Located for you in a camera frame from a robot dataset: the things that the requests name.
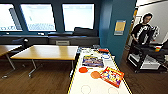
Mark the white round plate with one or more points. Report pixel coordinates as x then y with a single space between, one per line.
87 50

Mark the dark small device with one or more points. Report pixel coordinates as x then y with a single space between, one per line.
78 50

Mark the black cushion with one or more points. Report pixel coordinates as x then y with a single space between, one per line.
85 31

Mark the blue purple board game box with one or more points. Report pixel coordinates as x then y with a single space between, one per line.
93 61

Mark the small red flat box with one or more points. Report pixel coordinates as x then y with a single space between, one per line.
103 50

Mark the white bowl blue rim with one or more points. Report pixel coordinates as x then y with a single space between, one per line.
106 56

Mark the orange round lid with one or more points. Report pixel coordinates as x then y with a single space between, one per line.
95 74

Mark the bright window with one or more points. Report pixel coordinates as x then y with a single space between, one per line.
38 17
78 16
8 16

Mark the yellow wooden table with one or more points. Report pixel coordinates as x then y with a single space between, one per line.
46 51

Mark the white serving table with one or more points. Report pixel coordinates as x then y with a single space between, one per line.
100 83

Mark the red board game box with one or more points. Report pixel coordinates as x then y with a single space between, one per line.
112 76

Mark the brown wooden door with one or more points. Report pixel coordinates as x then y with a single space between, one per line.
135 18

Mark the person in dark shirt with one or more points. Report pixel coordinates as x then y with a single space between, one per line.
143 31

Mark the black office chair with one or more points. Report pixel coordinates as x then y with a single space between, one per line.
22 42

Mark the yellow wall sign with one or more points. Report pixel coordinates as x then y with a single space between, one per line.
120 27

